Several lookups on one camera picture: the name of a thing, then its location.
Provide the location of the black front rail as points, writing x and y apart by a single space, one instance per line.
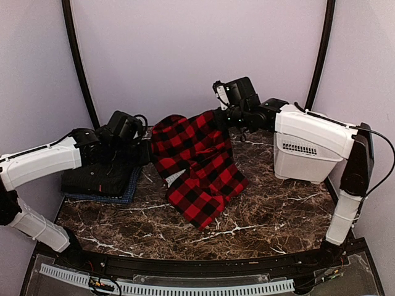
294 264

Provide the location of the black corner frame post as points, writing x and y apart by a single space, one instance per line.
322 51
77 61

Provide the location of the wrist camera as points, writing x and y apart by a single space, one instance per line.
230 94
125 127

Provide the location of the white plastic basket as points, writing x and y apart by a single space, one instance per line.
295 158

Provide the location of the black pinstripe folded shirt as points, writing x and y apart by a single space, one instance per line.
98 179

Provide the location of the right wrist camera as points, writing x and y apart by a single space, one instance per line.
230 94

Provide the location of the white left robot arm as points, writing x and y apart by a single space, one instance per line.
94 164

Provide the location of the black corner frame post right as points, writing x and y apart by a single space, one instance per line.
322 51

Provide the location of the blue checked folded shirt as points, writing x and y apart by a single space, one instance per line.
126 198

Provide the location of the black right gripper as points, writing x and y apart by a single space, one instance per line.
220 123

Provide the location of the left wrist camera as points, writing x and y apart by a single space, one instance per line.
125 127

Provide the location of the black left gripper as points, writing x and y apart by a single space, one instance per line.
145 157

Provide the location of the white slotted cable duct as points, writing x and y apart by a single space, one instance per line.
156 285

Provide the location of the red black plaid shirt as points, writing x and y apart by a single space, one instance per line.
194 158

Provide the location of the black corner frame post left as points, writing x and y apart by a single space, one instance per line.
77 61

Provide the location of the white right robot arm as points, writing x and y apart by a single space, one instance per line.
351 142

